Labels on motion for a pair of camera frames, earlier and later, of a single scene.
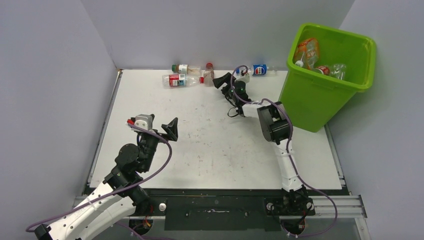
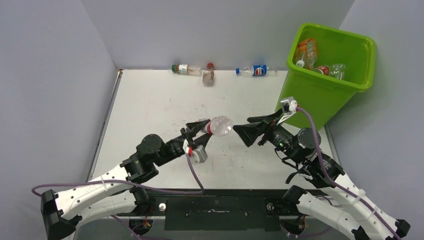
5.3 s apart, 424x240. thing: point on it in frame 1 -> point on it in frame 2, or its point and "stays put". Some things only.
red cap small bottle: (209, 75) stays put
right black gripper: (227, 78) -> (248, 132)
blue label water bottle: (339, 71) stays put
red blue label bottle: (181, 80) -> (217, 125)
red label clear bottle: (323, 70) stays put
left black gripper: (170, 129) -> (193, 129)
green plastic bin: (326, 70) stays put
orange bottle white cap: (307, 53) stays put
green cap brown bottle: (184, 69) stays put
